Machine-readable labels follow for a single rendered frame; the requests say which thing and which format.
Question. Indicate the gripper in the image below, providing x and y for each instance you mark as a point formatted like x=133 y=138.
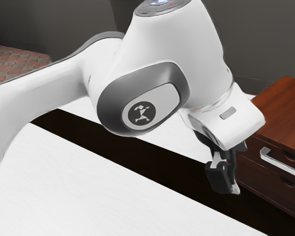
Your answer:
x=225 y=153

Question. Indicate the brown wooden drawer cabinet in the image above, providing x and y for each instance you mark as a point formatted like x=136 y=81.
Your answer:
x=279 y=103

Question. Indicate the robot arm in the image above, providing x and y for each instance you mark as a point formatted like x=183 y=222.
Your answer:
x=147 y=73

